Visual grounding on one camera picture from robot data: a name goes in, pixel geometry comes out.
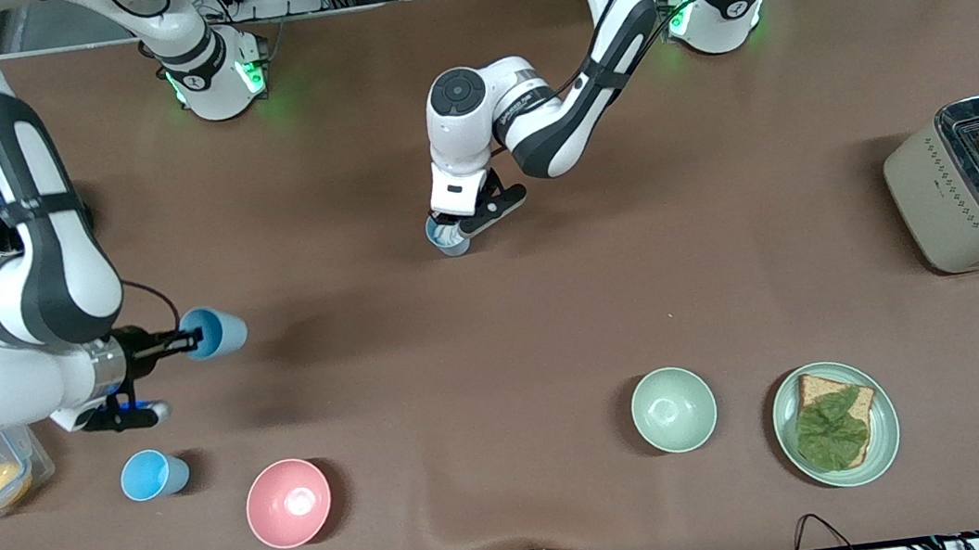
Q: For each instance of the pale green plate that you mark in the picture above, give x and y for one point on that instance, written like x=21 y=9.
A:
x=885 y=441

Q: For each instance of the pink bowl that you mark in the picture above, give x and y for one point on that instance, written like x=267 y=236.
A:
x=289 y=503

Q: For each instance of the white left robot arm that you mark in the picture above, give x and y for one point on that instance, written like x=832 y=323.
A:
x=555 y=127

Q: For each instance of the orange fruit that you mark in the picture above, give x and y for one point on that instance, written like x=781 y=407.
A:
x=2 y=486

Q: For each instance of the pale green bowl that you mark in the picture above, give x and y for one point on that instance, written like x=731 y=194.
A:
x=674 y=411

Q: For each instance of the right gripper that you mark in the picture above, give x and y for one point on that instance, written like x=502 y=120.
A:
x=138 y=348

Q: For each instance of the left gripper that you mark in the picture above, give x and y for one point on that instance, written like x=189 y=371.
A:
x=445 y=219

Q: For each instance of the bread slice under lettuce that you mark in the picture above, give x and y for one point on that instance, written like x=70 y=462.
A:
x=816 y=386

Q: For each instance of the blue cup holding white paper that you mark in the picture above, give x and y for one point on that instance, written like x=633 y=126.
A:
x=449 y=250

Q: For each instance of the green lettuce leaf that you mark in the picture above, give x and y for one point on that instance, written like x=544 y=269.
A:
x=831 y=434

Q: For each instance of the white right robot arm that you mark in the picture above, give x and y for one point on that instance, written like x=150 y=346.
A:
x=69 y=271

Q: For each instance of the white paper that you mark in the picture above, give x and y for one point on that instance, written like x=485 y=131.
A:
x=451 y=240

